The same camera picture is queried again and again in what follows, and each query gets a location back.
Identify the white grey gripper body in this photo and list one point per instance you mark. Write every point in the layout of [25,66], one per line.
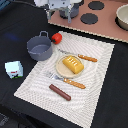
[56,4]

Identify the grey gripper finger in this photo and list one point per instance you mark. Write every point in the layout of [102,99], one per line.
[49,13]
[68,15]

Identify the red toy pepper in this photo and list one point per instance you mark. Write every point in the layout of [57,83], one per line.
[56,38]

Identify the yellow toy pastry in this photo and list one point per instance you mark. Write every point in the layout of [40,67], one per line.
[73,64]

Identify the brown toy sausage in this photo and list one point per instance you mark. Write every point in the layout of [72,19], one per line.
[60,92]

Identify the small grey saucepan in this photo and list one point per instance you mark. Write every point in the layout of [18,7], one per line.
[73,12]

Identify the pink toy stove board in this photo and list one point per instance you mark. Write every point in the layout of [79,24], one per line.
[104,27]

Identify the large grey pot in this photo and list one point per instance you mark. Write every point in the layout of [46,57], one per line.
[40,47]

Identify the cream bowl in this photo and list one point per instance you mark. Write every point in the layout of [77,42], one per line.
[122,15]

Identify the round beige plate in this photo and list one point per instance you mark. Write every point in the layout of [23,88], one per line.
[63,70]

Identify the small milk carton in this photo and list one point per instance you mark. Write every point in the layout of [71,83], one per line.
[14,69]

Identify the beige woven placemat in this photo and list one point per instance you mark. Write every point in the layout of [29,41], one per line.
[81,108]

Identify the knife with orange handle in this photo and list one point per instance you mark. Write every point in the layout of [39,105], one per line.
[80,56]

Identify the fork with orange handle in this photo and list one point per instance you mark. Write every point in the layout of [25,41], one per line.
[68,81]

